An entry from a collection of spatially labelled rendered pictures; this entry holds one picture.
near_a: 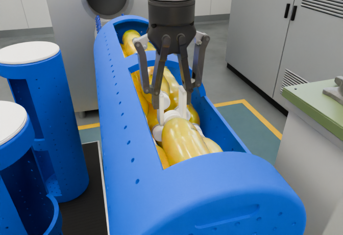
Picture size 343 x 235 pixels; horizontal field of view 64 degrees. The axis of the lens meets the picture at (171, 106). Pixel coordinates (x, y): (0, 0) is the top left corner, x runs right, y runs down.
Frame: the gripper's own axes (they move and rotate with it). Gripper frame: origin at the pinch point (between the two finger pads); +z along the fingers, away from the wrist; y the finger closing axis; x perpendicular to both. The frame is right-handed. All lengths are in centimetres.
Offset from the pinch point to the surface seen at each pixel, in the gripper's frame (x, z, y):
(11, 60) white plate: -79, 16, 49
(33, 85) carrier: -76, 27, 42
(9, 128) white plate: -25.4, 15.8, 38.5
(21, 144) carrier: -23.3, 20.1, 36.4
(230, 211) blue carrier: 24.9, 0.4, -0.6
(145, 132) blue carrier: 10.0, -2.2, 6.9
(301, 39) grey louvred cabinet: -141, 42, -151
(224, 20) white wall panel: -491, 115, -250
